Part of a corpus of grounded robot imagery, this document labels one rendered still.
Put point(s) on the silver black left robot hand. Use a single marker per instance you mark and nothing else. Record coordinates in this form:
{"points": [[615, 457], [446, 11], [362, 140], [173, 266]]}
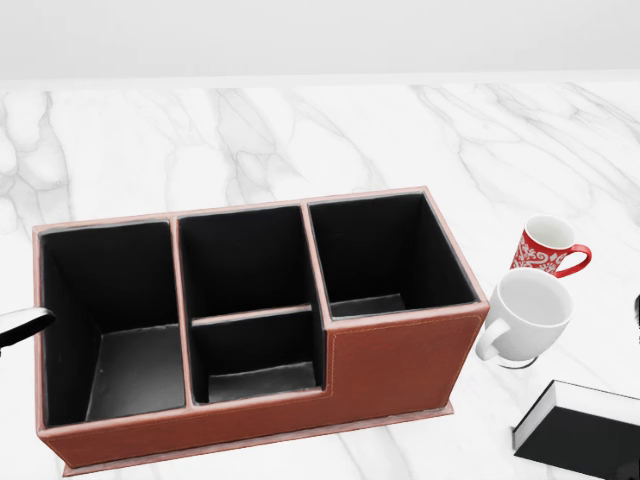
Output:
{"points": [[22, 322]]}

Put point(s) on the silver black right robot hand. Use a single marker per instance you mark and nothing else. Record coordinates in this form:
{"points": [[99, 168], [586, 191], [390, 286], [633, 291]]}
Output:
{"points": [[637, 312]]}

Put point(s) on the black book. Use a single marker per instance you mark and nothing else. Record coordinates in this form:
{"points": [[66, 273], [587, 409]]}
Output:
{"points": [[585, 435]]}

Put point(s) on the red-brown desk caddy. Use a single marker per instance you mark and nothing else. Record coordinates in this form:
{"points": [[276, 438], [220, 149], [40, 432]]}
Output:
{"points": [[390, 360]]}

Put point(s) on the plain white mug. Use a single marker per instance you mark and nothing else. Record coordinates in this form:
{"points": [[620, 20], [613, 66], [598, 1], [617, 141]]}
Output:
{"points": [[530, 315]]}

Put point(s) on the red patterned mug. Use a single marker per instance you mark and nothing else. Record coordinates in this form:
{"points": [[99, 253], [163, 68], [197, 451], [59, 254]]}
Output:
{"points": [[535, 252]]}

